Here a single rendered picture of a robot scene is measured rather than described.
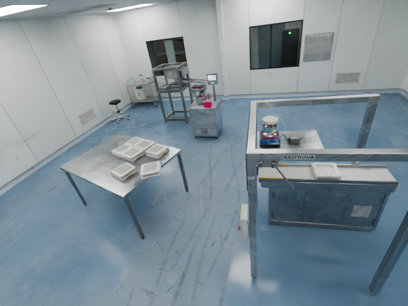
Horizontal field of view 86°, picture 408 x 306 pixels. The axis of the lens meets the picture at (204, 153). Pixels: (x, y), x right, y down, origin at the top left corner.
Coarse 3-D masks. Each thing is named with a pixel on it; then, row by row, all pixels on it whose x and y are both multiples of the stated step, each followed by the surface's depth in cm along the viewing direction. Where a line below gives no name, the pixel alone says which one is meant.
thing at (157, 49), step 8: (160, 40) 697; (168, 40) 690; (176, 40) 683; (152, 48) 718; (160, 48) 711; (168, 48) 703; (176, 48) 696; (184, 48) 689; (152, 56) 734; (160, 56) 726; (168, 56) 719; (176, 56) 711; (184, 56) 704; (152, 64) 749; (160, 64) 741; (160, 72) 757
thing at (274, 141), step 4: (260, 132) 232; (260, 136) 225; (264, 136) 221; (276, 136) 218; (260, 140) 220; (264, 140) 219; (268, 140) 218; (272, 140) 217; (276, 140) 216; (260, 144) 221; (264, 144) 220; (268, 144) 219; (272, 144) 219; (276, 144) 218
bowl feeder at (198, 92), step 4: (200, 84) 496; (204, 84) 490; (196, 88) 498; (200, 88) 498; (192, 92) 479; (196, 92) 472; (200, 92) 473; (196, 96) 487; (200, 96) 484; (208, 96) 477; (196, 100) 494; (200, 100) 489
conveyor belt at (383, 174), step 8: (264, 168) 262; (272, 168) 260; (280, 168) 258; (288, 168) 256; (296, 168) 254; (304, 168) 252; (344, 168) 243; (352, 168) 241; (360, 168) 240; (368, 168) 238; (376, 168) 236; (384, 168) 235; (264, 176) 250; (272, 176) 248; (280, 176) 246; (288, 176) 244; (296, 176) 243; (304, 176) 241; (312, 176) 239; (344, 176) 233; (352, 176) 231; (360, 176) 229; (368, 176) 228; (376, 176) 226; (384, 176) 225; (392, 176) 224
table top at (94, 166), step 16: (112, 144) 366; (80, 160) 335; (96, 160) 329; (112, 160) 322; (144, 160) 310; (160, 160) 304; (80, 176) 298; (96, 176) 292; (112, 176) 287; (112, 192) 260; (128, 192) 255
